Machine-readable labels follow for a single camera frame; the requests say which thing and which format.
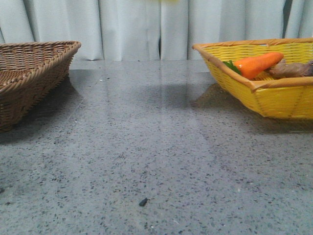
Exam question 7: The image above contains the orange toy carrot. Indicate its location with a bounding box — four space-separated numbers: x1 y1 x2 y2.
223 52 284 80

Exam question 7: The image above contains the brown ginger root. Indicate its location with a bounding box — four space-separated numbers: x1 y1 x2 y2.
267 59 313 79

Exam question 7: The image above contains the yellow wicker basket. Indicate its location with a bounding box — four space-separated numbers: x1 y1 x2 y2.
192 38 313 119

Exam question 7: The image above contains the white curtain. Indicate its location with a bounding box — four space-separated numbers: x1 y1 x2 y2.
0 0 313 61

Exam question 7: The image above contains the small black debris piece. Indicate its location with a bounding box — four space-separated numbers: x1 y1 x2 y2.
139 198 148 207

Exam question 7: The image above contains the brown wicker basket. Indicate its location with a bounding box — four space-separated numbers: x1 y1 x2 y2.
0 41 81 132

